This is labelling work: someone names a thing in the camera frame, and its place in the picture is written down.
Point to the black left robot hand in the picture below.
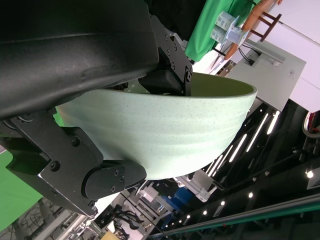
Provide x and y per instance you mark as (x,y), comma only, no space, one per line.
(75,50)

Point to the grey-green bowl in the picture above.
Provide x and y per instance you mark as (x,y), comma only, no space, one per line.
(162,130)

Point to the green printed cloth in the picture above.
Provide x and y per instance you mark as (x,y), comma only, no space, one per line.
(202,37)

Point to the white green carton box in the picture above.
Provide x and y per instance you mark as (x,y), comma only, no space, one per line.
(225,21)
(218,35)

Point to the green tablecloth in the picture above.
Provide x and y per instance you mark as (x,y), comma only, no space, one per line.
(15,195)

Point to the clear plastic box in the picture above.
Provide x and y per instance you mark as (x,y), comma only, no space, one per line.
(236,32)

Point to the black office chair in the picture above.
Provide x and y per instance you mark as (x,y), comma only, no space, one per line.
(130,217)

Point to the silver aluminium profile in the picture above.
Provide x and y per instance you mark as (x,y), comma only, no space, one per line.
(200,187)

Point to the grey flat monitor panel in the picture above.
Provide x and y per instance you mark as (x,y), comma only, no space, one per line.
(275,80)

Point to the brown wooden chair frame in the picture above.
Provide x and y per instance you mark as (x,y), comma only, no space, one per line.
(268,22)

